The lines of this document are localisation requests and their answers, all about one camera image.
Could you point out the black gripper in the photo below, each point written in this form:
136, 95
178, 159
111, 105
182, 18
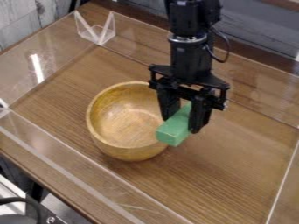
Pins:
187, 79

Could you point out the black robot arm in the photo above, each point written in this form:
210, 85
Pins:
192, 18

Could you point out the green rectangular block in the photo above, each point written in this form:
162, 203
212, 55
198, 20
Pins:
172, 132

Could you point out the black metal table frame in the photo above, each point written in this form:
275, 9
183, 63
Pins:
19, 208

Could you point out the brown wooden bowl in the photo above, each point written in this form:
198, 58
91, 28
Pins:
123, 117

